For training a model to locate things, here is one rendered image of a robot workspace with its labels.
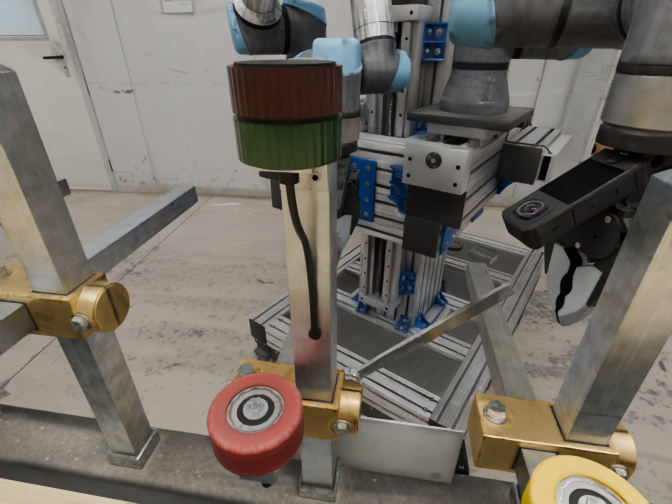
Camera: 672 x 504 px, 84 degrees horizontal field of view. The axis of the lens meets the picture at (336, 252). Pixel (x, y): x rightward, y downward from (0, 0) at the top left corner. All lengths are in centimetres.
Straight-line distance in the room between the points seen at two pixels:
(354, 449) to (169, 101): 312
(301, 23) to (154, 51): 233
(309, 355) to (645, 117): 33
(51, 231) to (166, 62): 299
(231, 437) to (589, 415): 30
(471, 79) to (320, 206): 68
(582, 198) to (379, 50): 49
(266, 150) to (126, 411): 41
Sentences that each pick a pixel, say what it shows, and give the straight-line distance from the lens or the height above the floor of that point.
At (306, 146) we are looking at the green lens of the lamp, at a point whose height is 113.
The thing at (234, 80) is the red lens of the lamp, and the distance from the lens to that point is 21.
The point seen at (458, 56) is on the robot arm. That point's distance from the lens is 93.
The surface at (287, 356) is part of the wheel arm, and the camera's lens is 45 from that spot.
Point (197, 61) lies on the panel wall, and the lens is 325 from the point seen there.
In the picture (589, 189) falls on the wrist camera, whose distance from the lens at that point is 39.
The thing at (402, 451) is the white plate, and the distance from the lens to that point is 51.
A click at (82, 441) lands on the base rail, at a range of 67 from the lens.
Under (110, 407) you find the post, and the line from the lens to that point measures 53.
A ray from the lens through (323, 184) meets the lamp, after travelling 26.
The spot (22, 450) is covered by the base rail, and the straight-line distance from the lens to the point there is 70.
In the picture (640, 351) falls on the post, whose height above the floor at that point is 97.
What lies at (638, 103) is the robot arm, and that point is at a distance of 39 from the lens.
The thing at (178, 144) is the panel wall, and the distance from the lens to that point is 345.
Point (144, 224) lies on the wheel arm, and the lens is 58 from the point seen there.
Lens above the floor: 118
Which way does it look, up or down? 29 degrees down
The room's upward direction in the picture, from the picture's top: straight up
